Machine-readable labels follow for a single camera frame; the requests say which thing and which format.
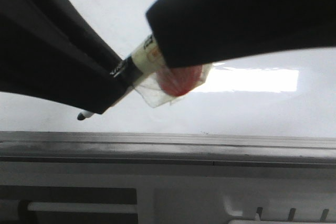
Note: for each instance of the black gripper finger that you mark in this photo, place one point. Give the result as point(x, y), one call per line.
point(50, 52)
point(196, 32)

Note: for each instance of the black and white whiteboard marker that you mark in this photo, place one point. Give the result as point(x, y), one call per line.
point(146, 72)

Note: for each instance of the white plastic tray under whiteboard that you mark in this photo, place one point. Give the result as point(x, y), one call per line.
point(166, 193)

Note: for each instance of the white whiteboard with aluminium frame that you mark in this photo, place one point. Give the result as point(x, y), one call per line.
point(272, 109)

